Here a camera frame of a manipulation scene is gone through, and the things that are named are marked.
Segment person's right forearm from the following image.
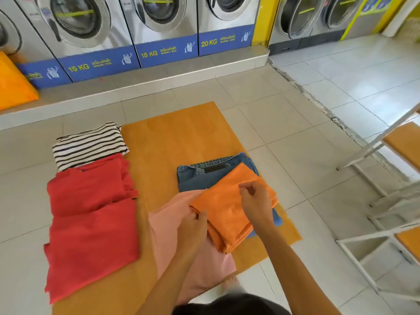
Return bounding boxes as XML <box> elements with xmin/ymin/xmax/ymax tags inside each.
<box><xmin>252</xmin><ymin>224</ymin><xmax>342</xmax><ymax>315</ymax></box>

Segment yellow pillar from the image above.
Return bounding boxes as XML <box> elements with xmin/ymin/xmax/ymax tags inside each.
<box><xmin>252</xmin><ymin>0</ymin><xmax>281</xmax><ymax>47</ymax></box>

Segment steel washing machine blue panel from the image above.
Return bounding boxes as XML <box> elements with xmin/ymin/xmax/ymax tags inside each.
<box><xmin>0</xmin><ymin>0</ymin><xmax>73</xmax><ymax>89</ymax></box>
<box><xmin>197</xmin><ymin>0</ymin><xmax>260</xmax><ymax>57</ymax></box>
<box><xmin>13</xmin><ymin>0</ymin><xmax>142</xmax><ymax>83</ymax></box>
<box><xmin>118</xmin><ymin>0</ymin><xmax>199</xmax><ymax>68</ymax></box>

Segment red garment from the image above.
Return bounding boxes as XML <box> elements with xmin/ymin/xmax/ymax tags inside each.
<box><xmin>44</xmin><ymin>153</ymin><xmax>141</xmax><ymax>305</ymax></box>

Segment white stool orange seat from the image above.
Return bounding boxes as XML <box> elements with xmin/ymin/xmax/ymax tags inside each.
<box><xmin>337</xmin><ymin>103</ymin><xmax>420</xmax><ymax>223</ymax></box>
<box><xmin>335</xmin><ymin>223</ymin><xmax>420</xmax><ymax>303</ymax></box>

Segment orange cloth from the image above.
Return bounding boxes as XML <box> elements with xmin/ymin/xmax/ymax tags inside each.
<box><xmin>190</xmin><ymin>162</ymin><xmax>279</xmax><ymax>255</ymax></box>

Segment blue wall poster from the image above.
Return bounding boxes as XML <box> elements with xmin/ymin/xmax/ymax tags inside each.
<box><xmin>361</xmin><ymin>0</ymin><xmax>395</xmax><ymax>14</ymax></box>

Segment yellow wall frame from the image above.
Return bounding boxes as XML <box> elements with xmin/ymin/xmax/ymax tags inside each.
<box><xmin>341</xmin><ymin>0</ymin><xmax>408</xmax><ymax>41</ymax></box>

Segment orange bag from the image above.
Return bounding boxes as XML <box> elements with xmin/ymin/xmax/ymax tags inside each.
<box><xmin>0</xmin><ymin>51</ymin><xmax>40</xmax><ymax>112</ymax></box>

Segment steel washing machine dark base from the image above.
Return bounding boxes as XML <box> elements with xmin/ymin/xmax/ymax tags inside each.
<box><xmin>312</xmin><ymin>0</ymin><xmax>365</xmax><ymax>40</ymax></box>
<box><xmin>268</xmin><ymin>0</ymin><xmax>332</xmax><ymax>55</ymax></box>

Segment orange mat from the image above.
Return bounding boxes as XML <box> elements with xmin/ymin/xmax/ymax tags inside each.
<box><xmin>52</xmin><ymin>101</ymin><xmax>302</xmax><ymax>315</ymax></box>

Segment person's left hand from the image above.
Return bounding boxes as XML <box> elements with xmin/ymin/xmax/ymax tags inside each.
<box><xmin>177</xmin><ymin>209</ymin><xmax>209</xmax><ymax>254</ymax></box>

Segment person's right hand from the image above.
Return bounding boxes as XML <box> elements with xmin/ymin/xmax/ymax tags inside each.
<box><xmin>238</xmin><ymin>180</ymin><xmax>275</xmax><ymax>233</ymax></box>

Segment black white striped shirt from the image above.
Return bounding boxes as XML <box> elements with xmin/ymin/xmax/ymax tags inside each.
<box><xmin>52</xmin><ymin>122</ymin><xmax>130</xmax><ymax>173</ymax></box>

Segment person's left forearm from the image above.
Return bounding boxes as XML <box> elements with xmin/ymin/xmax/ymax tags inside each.
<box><xmin>135</xmin><ymin>241</ymin><xmax>210</xmax><ymax>315</ymax></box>

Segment grey raised machine plinth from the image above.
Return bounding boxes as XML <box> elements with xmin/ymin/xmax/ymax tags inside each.
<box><xmin>0</xmin><ymin>45</ymin><xmax>270</xmax><ymax>131</ymax></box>

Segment pink garment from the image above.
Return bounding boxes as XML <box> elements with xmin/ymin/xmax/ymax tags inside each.
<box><xmin>148</xmin><ymin>189</ymin><xmax>237</xmax><ymax>306</ymax></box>

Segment folded blue jeans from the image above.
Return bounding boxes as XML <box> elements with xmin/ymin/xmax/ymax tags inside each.
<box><xmin>177</xmin><ymin>152</ymin><xmax>283</xmax><ymax>239</ymax></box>

